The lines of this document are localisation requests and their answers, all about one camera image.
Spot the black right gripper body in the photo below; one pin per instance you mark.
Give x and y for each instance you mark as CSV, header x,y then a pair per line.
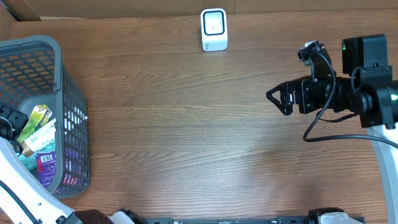
x,y
313,96

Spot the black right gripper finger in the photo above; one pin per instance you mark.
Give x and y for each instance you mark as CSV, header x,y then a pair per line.
x,y
284,88
284,104

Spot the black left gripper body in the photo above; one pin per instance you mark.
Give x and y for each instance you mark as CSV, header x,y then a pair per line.
x,y
14,120

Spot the green juice pouch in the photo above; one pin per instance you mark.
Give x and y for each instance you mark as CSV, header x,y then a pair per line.
x,y
39,116

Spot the teal snack packet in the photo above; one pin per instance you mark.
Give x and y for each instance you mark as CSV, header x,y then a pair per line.
x,y
30,162

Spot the white tube gold cap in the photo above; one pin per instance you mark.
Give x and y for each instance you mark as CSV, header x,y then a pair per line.
x,y
40,139

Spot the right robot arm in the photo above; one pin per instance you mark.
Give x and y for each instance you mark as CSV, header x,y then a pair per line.
x,y
368,90

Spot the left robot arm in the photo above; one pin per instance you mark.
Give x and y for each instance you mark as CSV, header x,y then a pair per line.
x,y
25,200

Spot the white barcode scanner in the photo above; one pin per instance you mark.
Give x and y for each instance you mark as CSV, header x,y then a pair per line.
x,y
214,30

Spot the grey plastic basket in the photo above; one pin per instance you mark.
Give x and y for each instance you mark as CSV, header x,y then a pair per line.
x,y
32,73

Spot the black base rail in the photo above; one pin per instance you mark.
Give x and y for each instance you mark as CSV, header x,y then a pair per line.
x,y
278,220

